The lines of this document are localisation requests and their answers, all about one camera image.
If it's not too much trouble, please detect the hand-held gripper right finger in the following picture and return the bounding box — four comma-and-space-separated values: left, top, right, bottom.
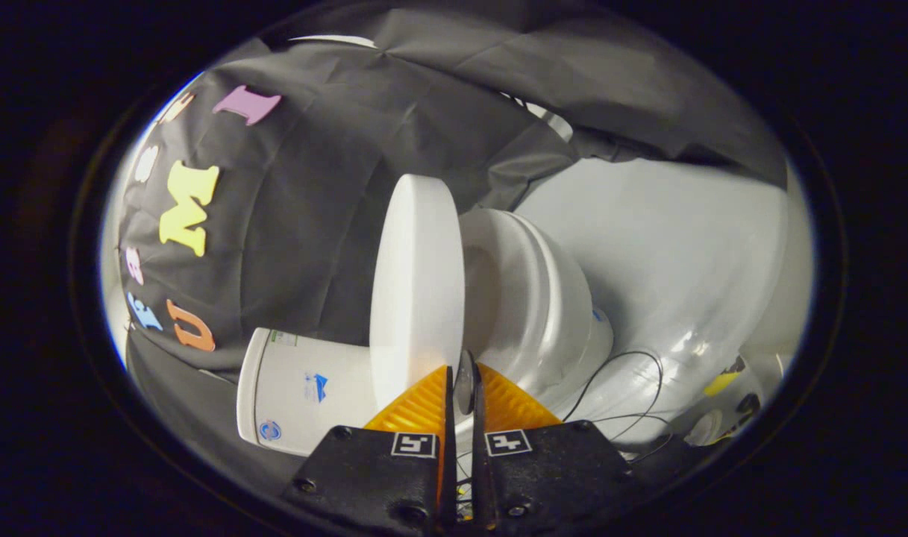
472, 363, 641, 533

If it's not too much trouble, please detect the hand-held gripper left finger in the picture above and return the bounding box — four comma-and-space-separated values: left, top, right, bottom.
281, 364, 458, 534

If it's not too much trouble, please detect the white toilet lid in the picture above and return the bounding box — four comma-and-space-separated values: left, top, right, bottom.
369, 174, 478, 418

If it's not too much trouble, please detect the white toilet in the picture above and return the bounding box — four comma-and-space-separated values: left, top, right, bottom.
236, 207, 616, 457

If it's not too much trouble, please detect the white toilet tank cover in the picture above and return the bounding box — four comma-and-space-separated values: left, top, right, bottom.
236, 328, 272, 442

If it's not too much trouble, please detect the black backdrop cloth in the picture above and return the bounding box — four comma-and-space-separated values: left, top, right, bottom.
118, 7, 790, 478

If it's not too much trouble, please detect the thin black cable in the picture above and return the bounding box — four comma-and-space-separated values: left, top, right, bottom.
562, 351, 674, 463

